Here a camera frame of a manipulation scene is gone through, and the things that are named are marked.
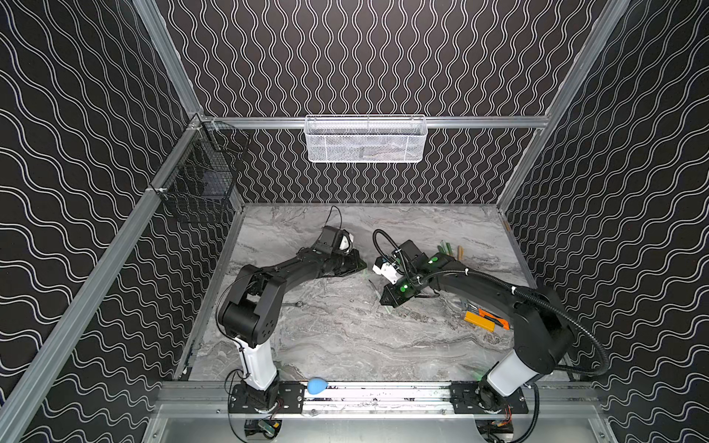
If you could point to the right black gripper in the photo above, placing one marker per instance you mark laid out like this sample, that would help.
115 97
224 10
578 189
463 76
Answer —
396 291

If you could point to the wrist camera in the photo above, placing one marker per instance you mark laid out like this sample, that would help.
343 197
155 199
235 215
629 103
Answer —
346 244
388 270

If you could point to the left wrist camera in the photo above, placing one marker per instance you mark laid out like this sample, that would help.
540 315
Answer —
346 244

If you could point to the orange yellow box cutter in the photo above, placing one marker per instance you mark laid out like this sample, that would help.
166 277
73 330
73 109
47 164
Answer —
486 320

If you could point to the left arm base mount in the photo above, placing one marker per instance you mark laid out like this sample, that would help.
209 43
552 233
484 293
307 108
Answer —
277 398

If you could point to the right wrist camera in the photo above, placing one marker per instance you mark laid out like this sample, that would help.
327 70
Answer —
388 270

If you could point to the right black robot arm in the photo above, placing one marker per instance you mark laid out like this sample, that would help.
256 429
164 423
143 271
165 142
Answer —
543 330

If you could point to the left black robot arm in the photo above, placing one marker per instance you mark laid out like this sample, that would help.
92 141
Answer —
249 313

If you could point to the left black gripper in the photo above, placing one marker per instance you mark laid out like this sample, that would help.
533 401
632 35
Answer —
348 258

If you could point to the blue egg-shaped object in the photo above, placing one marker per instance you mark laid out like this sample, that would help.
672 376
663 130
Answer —
316 386

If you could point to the white wire mesh basket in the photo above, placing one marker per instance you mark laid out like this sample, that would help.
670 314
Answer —
360 139

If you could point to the black wire mesh basket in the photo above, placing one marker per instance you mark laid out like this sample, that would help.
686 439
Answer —
199 187

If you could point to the aluminium front rail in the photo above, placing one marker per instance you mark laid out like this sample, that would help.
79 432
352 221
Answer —
377 400

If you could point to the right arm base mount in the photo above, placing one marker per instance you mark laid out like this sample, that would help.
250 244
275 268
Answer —
487 400

